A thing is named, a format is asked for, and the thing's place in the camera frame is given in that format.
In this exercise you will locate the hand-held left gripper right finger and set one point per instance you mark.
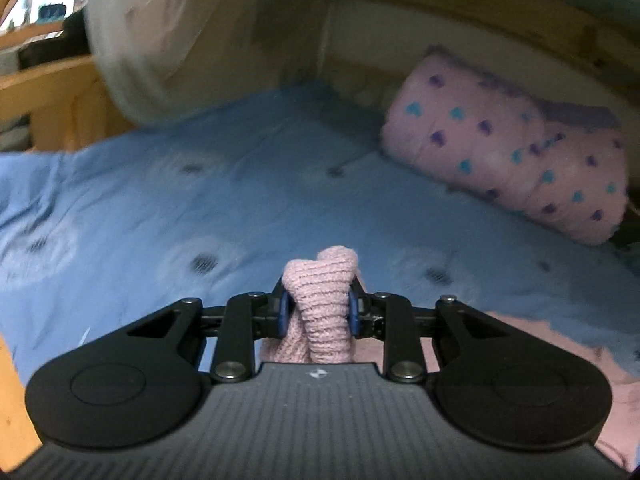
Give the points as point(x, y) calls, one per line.
point(354, 314)

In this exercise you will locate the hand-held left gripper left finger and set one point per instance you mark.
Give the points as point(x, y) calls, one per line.
point(283, 313)

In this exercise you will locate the pink knit sweater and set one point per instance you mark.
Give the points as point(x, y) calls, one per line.
point(325, 305)

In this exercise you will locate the blue bed sheet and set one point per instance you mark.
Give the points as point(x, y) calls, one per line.
point(200, 190)

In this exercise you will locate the pink heart print pillow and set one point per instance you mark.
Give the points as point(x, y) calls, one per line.
point(505, 150)

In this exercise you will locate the white mosquito net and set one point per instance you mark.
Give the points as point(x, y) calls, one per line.
point(150, 45)

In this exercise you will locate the dark bag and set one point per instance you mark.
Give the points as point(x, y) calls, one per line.
point(55, 45)

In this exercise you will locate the small teal box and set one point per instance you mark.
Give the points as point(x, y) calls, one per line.
point(51, 12)

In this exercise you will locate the wooden bed frame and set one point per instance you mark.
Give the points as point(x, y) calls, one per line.
point(75, 102)

